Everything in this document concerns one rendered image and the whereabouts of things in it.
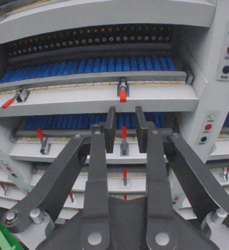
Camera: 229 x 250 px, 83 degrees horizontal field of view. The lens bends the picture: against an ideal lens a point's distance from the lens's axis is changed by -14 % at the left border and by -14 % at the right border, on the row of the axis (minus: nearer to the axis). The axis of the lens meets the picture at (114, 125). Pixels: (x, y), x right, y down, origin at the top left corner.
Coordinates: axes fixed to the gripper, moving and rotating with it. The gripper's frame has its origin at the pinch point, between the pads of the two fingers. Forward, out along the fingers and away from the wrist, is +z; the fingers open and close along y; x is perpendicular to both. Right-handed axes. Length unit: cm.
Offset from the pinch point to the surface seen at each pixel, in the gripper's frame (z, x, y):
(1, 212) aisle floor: 34, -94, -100
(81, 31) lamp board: 28.5, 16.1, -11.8
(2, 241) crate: 8, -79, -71
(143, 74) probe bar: 20.0, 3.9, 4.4
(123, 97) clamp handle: 10.6, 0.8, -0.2
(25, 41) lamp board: 28.6, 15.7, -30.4
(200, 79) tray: 16.8, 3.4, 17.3
